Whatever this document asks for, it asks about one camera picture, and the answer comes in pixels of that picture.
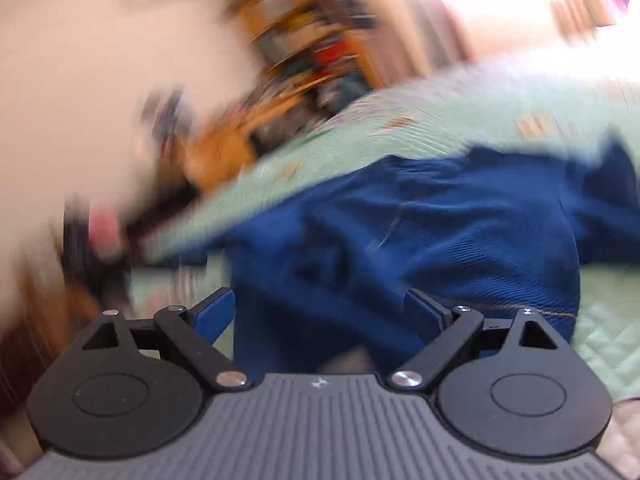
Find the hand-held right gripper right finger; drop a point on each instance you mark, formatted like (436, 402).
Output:
(422, 310)

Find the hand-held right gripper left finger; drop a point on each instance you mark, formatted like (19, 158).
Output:
(215, 310)

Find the blue knit sweater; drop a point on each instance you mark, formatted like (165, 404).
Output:
(400, 240)

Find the pink red cloth pile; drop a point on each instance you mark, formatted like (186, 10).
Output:
(107, 232)

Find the green quilted bedspread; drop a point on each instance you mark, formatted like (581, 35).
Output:
(425, 115)

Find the pink curtain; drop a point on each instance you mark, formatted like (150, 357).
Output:
(415, 20)

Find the wooden bookshelf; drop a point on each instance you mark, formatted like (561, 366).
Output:
(310, 20)

